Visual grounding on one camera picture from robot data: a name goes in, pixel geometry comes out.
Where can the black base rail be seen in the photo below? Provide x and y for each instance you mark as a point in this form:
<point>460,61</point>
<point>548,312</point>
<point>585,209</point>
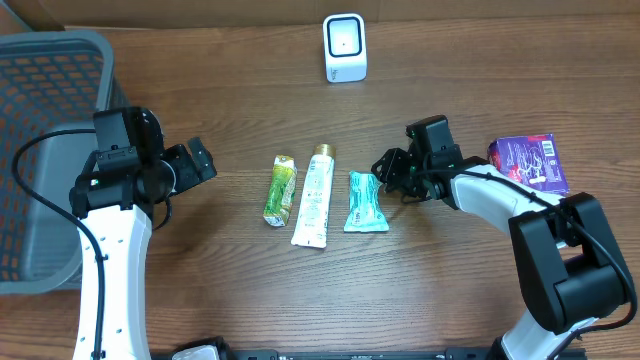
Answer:
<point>226,352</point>

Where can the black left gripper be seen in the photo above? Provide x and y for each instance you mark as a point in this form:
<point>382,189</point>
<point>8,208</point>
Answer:
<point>184,159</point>

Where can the white barcode scanner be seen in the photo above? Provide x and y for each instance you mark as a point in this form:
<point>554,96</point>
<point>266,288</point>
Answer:
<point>345,50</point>

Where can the teal candy wrapper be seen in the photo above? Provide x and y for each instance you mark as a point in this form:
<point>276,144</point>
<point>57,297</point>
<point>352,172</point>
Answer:
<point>365,214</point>

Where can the purple snack package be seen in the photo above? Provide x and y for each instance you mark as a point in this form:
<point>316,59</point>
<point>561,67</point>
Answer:
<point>531,160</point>

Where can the brown cardboard backboard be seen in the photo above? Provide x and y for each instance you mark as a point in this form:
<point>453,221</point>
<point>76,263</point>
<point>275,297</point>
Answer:
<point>171,14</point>

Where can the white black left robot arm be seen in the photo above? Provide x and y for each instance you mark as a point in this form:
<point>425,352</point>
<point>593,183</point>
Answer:
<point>112,201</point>

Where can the green yellow drink carton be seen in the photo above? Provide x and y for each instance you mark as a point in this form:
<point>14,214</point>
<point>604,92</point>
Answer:
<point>281,192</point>

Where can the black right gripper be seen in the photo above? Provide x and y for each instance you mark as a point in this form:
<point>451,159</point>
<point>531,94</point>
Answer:
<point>394,168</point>

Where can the dark grey plastic basket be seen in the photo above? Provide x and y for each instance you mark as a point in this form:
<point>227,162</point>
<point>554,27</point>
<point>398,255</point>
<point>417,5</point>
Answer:
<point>51,85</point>

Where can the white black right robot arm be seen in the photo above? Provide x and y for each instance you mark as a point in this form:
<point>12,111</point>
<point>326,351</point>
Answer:
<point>572,275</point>

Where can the white tube gold cap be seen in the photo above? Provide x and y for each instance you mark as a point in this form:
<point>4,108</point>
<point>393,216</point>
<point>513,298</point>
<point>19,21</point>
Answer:
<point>311,227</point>

